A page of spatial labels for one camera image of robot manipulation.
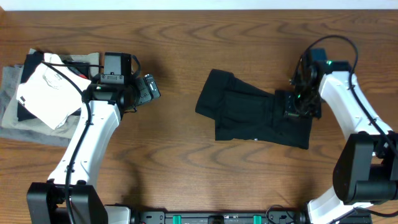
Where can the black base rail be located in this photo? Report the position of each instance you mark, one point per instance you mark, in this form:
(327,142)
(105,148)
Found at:
(274,215)

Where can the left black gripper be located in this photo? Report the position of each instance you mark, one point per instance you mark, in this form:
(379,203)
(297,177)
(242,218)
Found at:
(146,96)

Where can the white folded t-shirt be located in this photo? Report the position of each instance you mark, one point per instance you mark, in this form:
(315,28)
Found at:
(50,97)

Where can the grey folded garment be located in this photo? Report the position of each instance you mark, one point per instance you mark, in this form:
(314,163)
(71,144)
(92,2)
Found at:
(10,78)

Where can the black folded garment red accents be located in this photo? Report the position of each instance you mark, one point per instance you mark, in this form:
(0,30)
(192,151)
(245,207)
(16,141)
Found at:
(30,64)

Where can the beige folded garment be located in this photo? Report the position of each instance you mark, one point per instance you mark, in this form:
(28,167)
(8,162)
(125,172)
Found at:
(64,131)

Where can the black t-shirt with logo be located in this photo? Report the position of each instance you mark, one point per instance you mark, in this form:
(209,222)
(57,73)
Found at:
(242,111)

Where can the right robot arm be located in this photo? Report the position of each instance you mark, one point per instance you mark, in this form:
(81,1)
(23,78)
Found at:
(366,171)

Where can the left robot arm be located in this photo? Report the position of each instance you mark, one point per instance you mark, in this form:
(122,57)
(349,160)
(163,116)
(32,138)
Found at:
(69,194)

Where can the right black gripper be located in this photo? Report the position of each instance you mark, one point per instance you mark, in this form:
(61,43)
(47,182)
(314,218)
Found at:
(289,111)

